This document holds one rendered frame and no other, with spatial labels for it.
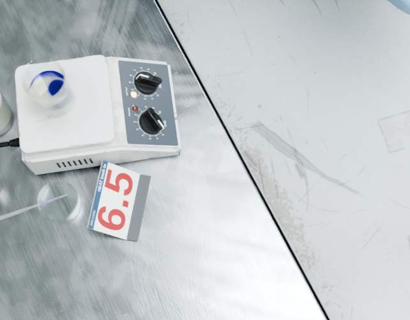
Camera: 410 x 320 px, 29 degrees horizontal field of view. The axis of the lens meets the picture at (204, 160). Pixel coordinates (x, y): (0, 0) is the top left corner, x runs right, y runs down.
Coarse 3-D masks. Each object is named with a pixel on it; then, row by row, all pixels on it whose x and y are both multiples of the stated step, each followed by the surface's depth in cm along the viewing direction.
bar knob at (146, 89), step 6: (144, 72) 105; (138, 78) 103; (144, 78) 103; (150, 78) 103; (156, 78) 104; (138, 84) 104; (144, 84) 104; (150, 84) 104; (156, 84) 104; (144, 90) 104; (150, 90) 104
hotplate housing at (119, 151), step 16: (112, 64) 104; (112, 80) 103; (112, 96) 102; (176, 112) 106; (176, 128) 105; (16, 144) 104; (112, 144) 100; (128, 144) 101; (32, 160) 100; (48, 160) 100; (64, 160) 101; (80, 160) 102; (96, 160) 103; (112, 160) 104; (128, 160) 105
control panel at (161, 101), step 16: (128, 64) 105; (144, 64) 106; (160, 64) 107; (128, 80) 104; (128, 96) 103; (144, 96) 104; (160, 96) 105; (128, 112) 102; (160, 112) 104; (128, 128) 101; (144, 144) 102; (160, 144) 103; (176, 144) 104
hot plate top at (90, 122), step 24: (72, 72) 101; (96, 72) 101; (24, 96) 101; (96, 96) 100; (24, 120) 100; (48, 120) 99; (72, 120) 99; (96, 120) 99; (24, 144) 99; (48, 144) 98; (72, 144) 98; (96, 144) 99
